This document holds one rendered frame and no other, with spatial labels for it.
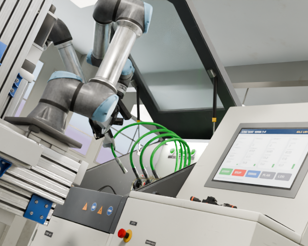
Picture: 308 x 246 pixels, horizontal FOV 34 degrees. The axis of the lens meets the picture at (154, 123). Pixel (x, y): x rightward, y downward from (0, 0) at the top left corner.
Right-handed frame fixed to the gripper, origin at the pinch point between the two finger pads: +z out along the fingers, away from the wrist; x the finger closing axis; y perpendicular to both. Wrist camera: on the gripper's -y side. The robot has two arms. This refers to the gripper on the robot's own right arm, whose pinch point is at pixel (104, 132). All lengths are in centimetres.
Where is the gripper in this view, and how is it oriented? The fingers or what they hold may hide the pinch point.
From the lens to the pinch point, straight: 240.5
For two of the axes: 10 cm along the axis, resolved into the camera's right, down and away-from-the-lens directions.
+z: -3.5, 9.0, -2.7
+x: 5.9, -0.1, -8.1
